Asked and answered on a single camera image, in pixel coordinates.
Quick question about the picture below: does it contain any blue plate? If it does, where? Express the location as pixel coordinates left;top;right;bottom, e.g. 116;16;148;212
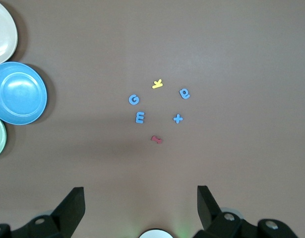
0;61;48;125

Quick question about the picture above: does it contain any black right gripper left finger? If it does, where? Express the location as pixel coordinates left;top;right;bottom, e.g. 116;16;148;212
0;187;86;238

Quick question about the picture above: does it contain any beige plate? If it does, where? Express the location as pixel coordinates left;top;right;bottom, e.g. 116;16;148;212
0;0;19;66

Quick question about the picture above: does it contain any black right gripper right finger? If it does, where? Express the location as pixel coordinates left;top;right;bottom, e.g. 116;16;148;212
193;185;299;238

